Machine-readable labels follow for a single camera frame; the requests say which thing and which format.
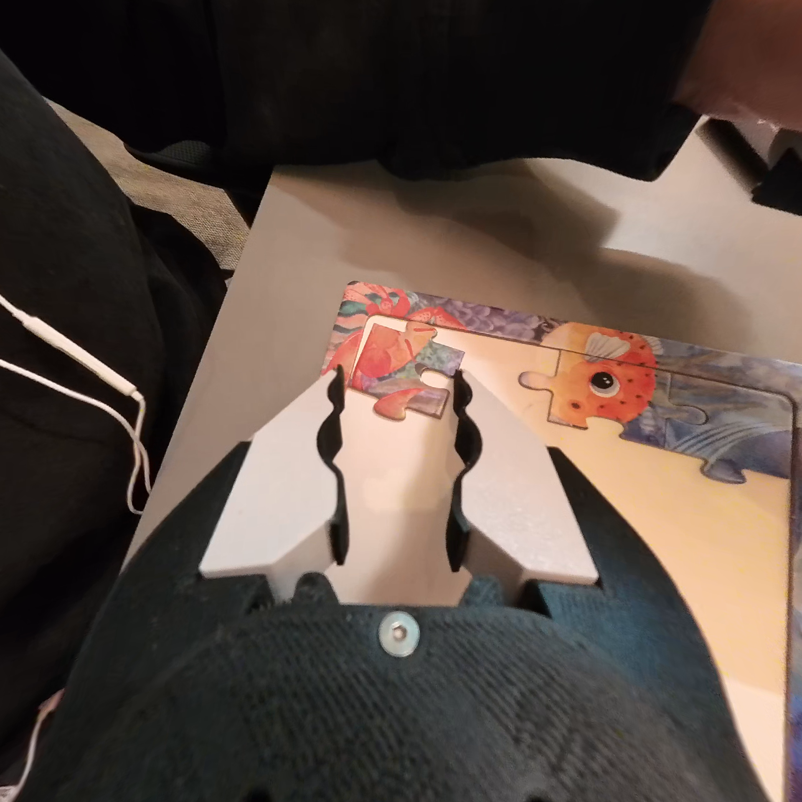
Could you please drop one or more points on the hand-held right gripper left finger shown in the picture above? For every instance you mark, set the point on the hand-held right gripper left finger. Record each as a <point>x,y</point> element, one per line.
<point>275,501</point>

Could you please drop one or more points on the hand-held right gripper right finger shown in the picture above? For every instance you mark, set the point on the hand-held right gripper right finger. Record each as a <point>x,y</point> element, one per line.
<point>526,507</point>

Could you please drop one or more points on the orange pufferfish jigsaw piece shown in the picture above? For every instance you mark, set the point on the orange pufferfish jigsaw piece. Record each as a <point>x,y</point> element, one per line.
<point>601,388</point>

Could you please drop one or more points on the cream puzzle frame tray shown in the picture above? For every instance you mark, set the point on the cream puzzle frame tray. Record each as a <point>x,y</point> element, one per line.
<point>658,564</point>

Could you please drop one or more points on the red crab jigsaw piece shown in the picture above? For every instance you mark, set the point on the red crab jigsaw piece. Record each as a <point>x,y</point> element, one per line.
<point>388,357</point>

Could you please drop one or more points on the blue wavy jigsaw piece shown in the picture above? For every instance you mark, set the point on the blue wavy jigsaw piece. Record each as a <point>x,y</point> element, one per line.
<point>720,432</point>

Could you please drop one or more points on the person's left hand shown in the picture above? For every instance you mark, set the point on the person's left hand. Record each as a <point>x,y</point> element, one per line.
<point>752,56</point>

